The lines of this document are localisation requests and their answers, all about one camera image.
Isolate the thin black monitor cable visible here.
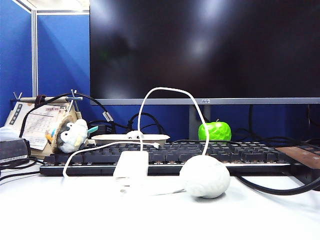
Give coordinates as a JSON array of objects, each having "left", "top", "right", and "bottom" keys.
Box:
[{"left": 231, "top": 104, "right": 311, "bottom": 149}]

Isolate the large black computer monitor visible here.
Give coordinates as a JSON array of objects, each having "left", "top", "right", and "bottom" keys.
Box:
[{"left": 89, "top": 0, "right": 320, "bottom": 106}]

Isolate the white brain-shaped stress ball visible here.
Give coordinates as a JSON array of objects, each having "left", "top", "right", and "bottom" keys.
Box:
[{"left": 179, "top": 154, "right": 232, "bottom": 200}]

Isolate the thick black cable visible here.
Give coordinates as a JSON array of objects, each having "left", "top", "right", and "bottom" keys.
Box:
[{"left": 234, "top": 171, "right": 320, "bottom": 197}]

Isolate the wooden frame desk calendar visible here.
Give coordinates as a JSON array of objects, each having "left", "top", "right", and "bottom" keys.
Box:
[{"left": 4, "top": 89, "right": 84, "bottom": 159}]

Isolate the thin black desk cable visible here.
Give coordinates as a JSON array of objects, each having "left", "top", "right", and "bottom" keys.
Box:
[{"left": 0, "top": 156, "right": 44, "bottom": 181}]

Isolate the white charging cable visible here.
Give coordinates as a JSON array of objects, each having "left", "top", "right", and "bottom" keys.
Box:
[{"left": 62, "top": 86, "right": 211, "bottom": 197}]

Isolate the green toy apple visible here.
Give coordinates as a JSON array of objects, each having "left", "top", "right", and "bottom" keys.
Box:
[{"left": 197, "top": 118, "right": 233, "bottom": 142}]

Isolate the grey white penguin plush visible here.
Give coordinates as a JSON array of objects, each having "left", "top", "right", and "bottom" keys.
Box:
[{"left": 44, "top": 118, "right": 100, "bottom": 154}]

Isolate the looped black cable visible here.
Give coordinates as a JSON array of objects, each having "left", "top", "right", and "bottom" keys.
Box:
[{"left": 126, "top": 112, "right": 166, "bottom": 136}]

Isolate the brown flat board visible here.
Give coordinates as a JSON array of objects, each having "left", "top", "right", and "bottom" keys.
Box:
[{"left": 274, "top": 144, "right": 320, "bottom": 170}]

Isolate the white fluffy octopus plush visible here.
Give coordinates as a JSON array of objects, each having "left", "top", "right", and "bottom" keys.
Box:
[{"left": 125, "top": 130, "right": 146, "bottom": 140}]

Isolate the grey monitor stand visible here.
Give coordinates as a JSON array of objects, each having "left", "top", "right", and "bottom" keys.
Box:
[{"left": 188, "top": 104, "right": 212, "bottom": 141}]

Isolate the dark tissue box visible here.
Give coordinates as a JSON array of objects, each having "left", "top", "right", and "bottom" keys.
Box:
[{"left": 0, "top": 138, "right": 31, "bottom": 164}]

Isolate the white power charger brick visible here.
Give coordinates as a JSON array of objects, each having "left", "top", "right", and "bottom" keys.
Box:
[{"left": 112, "top": 150, "right": 150, "bottom": 187}]

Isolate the small black adapter box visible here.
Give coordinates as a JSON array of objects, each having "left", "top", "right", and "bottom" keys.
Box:
[{"left": 87, "top": 120, "right": 117, "bottom": 135}]

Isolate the black mechanical keyboard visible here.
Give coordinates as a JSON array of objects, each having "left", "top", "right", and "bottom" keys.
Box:
[{"left": 39, "top": 140, "right": 301, "bottom": 177}]

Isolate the black cable with white tag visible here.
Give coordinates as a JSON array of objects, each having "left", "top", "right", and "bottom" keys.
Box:
[{"left": 18, "top": 92, "right": 116, "bottom": 139}]

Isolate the white crumpled tissue paper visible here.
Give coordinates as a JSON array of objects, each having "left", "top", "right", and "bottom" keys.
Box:
[{"left": 0, "top": 126, "right": 21, "bottom": 142}]

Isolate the silver partition post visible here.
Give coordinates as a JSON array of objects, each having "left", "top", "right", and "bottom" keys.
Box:
[{"left": 30, "top": 8, "right": 39, "bottom": 98}]

